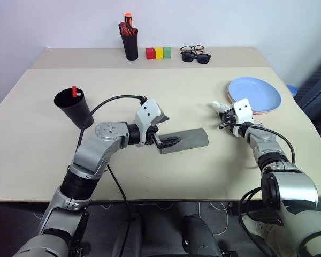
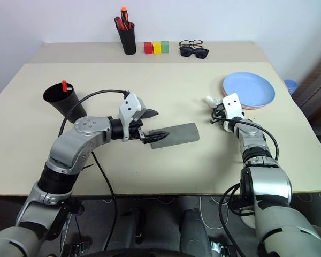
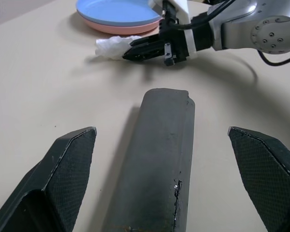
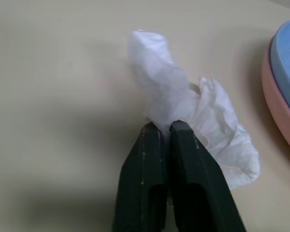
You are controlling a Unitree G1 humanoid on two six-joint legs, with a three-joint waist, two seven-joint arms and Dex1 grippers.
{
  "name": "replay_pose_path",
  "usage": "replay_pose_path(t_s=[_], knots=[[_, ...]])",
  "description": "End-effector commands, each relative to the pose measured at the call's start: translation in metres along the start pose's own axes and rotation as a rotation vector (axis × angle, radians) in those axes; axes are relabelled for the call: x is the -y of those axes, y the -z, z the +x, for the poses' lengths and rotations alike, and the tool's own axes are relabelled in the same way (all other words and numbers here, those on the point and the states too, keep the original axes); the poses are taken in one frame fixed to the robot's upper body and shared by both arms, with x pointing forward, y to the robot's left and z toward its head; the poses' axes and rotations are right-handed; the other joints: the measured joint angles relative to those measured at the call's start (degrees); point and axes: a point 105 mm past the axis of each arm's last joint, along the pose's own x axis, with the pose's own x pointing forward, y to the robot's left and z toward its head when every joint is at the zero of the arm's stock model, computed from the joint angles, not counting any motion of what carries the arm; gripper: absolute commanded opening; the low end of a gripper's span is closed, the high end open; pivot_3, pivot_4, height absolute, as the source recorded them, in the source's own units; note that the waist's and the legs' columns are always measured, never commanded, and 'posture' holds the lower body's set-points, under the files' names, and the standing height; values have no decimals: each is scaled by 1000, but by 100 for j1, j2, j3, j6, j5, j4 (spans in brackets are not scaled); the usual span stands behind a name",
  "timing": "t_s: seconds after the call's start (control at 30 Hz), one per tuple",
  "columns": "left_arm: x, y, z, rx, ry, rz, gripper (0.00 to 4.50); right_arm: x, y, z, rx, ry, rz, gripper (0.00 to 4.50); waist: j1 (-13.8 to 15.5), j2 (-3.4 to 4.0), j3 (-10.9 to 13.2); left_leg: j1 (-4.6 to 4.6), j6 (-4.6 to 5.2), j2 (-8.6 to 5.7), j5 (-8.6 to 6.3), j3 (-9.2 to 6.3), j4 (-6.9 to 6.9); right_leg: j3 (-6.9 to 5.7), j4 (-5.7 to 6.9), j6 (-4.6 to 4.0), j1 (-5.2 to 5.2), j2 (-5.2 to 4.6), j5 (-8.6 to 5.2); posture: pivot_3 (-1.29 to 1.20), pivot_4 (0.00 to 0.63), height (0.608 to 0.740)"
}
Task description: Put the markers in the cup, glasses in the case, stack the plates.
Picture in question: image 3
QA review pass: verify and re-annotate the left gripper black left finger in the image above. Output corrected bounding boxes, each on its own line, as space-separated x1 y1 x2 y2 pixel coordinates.
0 126 98 232

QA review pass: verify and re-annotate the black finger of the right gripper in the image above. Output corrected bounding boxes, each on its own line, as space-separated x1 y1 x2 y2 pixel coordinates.
122 41 166 64
130 33 161 48

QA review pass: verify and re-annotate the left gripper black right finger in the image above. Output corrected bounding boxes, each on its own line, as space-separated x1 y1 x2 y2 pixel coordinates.
228 126 290 232

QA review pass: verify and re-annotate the white tissue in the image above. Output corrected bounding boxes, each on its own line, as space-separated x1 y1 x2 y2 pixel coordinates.
95 34 143 60

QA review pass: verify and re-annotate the blue plate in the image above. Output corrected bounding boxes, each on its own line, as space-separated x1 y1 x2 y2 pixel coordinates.
76 0 162 26

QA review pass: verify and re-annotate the grey glasses case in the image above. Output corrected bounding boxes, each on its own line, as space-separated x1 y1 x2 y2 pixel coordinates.
101 87 196 232

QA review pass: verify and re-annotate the pink plate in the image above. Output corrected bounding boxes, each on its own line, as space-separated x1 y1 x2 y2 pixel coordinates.
79 13 164 34

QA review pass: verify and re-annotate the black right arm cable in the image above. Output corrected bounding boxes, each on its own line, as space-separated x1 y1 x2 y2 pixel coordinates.
163 0 290 67

